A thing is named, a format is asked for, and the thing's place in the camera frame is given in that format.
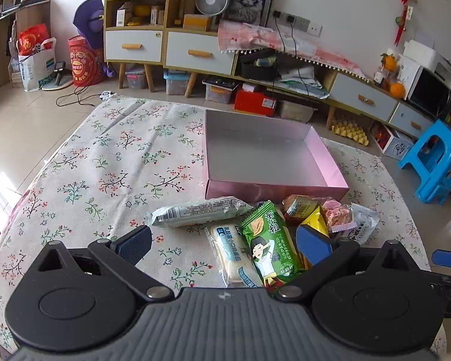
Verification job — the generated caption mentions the tall wooden shelf cabinet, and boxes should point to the tall wooden shelf cabinet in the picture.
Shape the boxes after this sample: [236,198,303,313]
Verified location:
[103,0,173,91]

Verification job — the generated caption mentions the green chip packet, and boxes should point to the green chip packet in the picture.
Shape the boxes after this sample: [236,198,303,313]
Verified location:
[241,200,311,294]

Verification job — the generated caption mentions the pink nougat packet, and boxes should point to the pink nougat packet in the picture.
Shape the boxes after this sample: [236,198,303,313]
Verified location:
[318,199,356,234]

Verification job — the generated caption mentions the white microwave oven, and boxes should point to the white microwave oven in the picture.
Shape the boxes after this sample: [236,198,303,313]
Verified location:
[396,54,451,119]

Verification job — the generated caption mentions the small clear storage box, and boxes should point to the small clear storage box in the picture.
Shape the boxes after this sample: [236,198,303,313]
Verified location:
[126,68,148,90]

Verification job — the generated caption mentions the orange brown cake packet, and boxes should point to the orange brown cake packet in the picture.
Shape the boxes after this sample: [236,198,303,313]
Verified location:
[282,194,320,226]

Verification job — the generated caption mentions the wall socket strip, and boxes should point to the wall socket strip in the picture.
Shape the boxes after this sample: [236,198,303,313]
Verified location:
[272,11,322,36]

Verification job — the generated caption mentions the red plastic bag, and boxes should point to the red plastic bag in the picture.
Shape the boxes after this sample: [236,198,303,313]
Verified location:
[18,23,51,55]

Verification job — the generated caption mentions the blue lid storage box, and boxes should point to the blue lid storage box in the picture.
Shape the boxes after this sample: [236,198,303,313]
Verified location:
[163,69,190,96]

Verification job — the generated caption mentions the yellow snack packet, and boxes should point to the yellow snack packet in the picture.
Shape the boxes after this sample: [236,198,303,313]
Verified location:
[295,206,329,237]

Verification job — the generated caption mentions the blue plastic stool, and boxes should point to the blue plastic stool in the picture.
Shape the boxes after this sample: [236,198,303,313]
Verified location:
[398,119,451,204]

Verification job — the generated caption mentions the brown cardboard box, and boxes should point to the brown cardboard box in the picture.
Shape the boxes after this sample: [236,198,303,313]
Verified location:
[183,14,212,31]

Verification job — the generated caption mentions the purple plush toy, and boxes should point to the purple plush toy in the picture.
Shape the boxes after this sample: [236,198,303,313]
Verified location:
[73,0,106,49]

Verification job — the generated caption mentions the red cardboard box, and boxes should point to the red cardboard box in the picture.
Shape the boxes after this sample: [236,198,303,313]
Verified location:
[234,88,278,117]

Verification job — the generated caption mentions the low wooden TV cabinet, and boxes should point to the low wooden TV cabinet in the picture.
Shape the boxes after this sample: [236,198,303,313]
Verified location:
[235,47,437,140]

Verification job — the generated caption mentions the red hanging decoration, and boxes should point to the red hanging decoration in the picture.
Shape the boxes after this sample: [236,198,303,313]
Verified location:
[394,0,422,48]

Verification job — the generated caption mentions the black power cables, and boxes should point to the black power cables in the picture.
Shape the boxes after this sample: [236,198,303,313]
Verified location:
[274,14,312,98]

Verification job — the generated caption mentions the white printer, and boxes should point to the white printer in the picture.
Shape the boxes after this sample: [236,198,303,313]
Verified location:
[403,39,451,79]

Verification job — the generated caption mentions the red gift bag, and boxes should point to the red gift bag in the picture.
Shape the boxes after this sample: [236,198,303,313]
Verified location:
[68,35,106,87]

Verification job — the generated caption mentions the black lid storage box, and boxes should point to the black lid storage box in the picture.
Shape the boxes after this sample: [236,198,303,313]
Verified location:
[202,76,240,105]

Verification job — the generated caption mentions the black plastic bin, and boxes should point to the black plastic bin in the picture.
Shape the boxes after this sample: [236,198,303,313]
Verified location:
[241,58,278,81]

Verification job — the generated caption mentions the yellow toy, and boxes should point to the yellow toy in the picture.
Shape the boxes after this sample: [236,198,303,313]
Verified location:
[130,5,151,27]

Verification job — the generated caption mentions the pink patterned cloth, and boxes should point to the pink patterned cloth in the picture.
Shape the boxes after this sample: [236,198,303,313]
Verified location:
[217,20,369,79]

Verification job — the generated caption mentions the long pale green snack packet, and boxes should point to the long pale green snack packet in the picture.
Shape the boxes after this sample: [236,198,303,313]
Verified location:
[147,196,254,228]

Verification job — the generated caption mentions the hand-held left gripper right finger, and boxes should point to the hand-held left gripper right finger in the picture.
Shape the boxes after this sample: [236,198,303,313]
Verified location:
[276,224,419,303]

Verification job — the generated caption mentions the floral tablecloth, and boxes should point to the floral tablecloth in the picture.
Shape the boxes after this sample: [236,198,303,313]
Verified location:
[0,96,448,354]

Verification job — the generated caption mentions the wooden bookshelf desk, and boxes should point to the wooden bookshelf desk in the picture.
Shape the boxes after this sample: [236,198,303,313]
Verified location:
[0,0,53,89]

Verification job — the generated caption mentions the beige storage box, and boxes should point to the beige storage box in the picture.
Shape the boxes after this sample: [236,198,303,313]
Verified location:
[278,100,314,123]

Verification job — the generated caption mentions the pink cardboard box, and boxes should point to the pink cardboard box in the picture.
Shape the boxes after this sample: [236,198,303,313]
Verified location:
[204,109,350,202]

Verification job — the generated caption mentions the white desk fan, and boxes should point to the white desk fan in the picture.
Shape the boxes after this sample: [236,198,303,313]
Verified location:
[195,0,229,19]

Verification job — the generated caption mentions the white blue printed box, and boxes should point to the white blue printed box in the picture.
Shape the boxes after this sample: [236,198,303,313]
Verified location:
[370,120,414,159]

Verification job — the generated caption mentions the yellow egg tray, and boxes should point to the yellow egg tray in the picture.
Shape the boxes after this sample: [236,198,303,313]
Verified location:
[331,118,370,147]

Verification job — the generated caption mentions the small white snack packet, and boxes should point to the small white snack packet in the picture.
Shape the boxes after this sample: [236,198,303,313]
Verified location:
[346,203,380,245]

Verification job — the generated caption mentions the black floor cable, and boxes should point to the black floor cable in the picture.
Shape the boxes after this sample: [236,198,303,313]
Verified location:
[56,85,113,108]

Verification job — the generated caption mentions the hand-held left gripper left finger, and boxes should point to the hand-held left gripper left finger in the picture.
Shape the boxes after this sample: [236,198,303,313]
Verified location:
[35,225,175,303]

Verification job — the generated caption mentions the white shopping bag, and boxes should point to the white shopping bag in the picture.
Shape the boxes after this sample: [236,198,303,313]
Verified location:
[18,37,57,91]

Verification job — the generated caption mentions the black device on white base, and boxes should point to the black device on white base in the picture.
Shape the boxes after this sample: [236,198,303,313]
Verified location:
[41,61,74,91]

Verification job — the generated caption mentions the wooden single drawer cabinet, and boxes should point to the wooden single drawer cabinet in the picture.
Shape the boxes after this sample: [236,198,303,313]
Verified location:
[164,26,239,98]

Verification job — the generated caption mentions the white blue bread packet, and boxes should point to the white blue bread packet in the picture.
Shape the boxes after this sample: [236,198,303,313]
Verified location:
[205,224,264,288]

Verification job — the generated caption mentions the pile of papers and cloth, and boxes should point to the pile of papers and cloth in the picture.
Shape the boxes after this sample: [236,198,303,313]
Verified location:
[276,66,329,98]

